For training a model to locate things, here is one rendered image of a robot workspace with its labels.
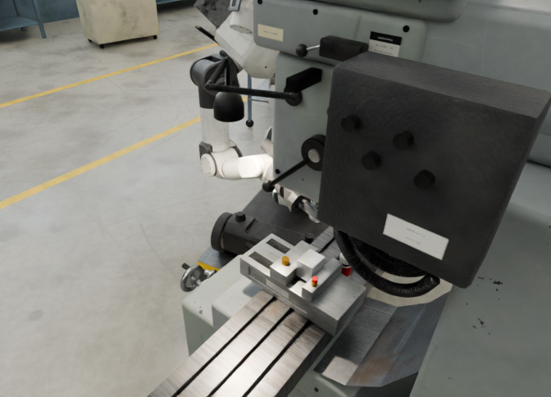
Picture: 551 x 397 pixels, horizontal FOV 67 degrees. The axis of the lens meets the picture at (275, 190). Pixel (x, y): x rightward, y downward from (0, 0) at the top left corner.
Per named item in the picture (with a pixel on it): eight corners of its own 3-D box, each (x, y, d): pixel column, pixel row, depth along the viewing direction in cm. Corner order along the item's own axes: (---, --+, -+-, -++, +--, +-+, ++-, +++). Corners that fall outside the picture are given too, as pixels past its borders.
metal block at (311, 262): (295, 275, 118) (297, 259, 115) (308, 263, 122) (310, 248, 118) (311, 284, 115) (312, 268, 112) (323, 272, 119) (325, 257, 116)
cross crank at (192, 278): (175, 292, 168) (171, 271, 162) (196, 275, 176) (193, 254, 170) (202, 312, 161) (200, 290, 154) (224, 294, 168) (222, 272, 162)
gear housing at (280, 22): (248, 47, 81) (248, -10, 76) (316, 25, 98) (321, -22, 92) (412, 88, 65) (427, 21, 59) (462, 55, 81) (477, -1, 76)
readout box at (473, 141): (309, 225, 55) (325, 66, 43) (343, 194, 61) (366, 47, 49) (463, 299, 45) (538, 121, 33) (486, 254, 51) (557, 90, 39)
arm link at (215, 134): (195, 170, 145) (188, 106, 135) (226, 161, 152) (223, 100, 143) (212, 180, 137) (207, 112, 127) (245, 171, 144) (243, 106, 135)
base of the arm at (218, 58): (203, 97, 143) (183, 70, 136) (232, 73, 144) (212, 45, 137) (218, 107, 130) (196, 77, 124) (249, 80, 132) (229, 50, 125)
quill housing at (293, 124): (266, 185, 99) (268, 47, 81) (313, 152, 113) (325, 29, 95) (334, 217, 90) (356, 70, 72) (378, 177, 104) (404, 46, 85)
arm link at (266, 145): (268, 193, 115) (246, 175, 123) (298, 189, 122) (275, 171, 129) (276, 157, 110) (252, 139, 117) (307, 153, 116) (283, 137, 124)
